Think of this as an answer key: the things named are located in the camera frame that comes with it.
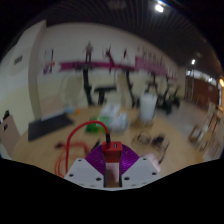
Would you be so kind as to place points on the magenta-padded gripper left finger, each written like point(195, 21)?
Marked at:
point(88, 170)

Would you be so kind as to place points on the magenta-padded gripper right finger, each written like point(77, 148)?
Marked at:
point(136, 170)

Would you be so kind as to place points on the red charger block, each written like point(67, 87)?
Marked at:
point(112, 151)

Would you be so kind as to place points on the brown round coaster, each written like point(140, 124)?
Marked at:
point(136, 122)

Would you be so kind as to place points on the green wet wipes pack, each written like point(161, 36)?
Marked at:
point(100, 123)

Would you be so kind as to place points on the black mouse pad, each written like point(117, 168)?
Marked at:
point(46, 126)

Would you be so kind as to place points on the small blue and orange object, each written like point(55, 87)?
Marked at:
point(71, 110)

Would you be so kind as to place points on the white lidded cup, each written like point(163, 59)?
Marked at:
point(147, 108)

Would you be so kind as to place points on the white flat box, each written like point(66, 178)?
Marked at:
point(110, 109)

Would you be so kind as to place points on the group of wooden chairs and tables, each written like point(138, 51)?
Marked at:
point(196, 133)

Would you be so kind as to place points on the row of black exercise bikes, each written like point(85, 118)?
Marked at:
point(87, 86)

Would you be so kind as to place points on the round ceiling light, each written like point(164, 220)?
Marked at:
point(193, 61)
point(221, 81)
point(159, 7)

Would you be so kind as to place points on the magenta wall banner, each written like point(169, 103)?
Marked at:
point(73, 65)

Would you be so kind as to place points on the wall vent grille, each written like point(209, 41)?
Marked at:
point(18, 60)

